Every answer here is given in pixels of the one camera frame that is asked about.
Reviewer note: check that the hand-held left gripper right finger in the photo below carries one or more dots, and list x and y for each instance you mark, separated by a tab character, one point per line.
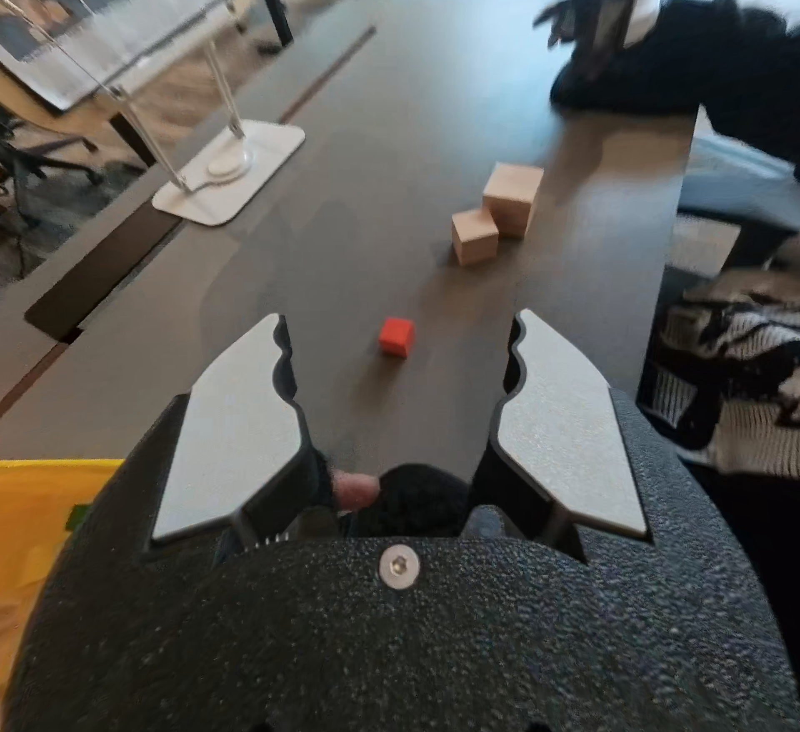
569	438

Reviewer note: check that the large wooden cube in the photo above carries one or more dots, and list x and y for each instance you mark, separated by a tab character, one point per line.
513	199

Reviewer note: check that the medium wooden cube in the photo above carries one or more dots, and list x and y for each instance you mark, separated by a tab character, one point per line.
474	237

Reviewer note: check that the white document stand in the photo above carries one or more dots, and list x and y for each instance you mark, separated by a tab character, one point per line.
231	169

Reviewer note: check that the white instruction sheet stand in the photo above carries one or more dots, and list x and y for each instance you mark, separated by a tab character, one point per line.
75	88

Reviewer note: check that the black wrist rest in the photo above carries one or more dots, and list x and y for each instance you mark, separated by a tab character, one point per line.
625	88

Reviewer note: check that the printed instruction sheet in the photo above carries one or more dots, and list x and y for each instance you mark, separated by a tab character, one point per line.
106	1

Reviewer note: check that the yellow plastic bin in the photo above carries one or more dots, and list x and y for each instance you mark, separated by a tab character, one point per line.
38	545

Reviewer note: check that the person's right forearm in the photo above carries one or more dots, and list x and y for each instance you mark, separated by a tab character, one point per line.
738	69

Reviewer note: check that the person's printed shirt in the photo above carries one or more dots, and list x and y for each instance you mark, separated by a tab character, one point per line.
738	369

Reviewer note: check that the small red cube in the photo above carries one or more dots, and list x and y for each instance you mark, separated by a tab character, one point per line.
396	336

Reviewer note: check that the black office chair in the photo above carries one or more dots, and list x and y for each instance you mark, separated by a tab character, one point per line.
738	182

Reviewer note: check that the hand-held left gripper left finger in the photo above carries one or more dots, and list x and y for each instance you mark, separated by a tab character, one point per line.
231	438

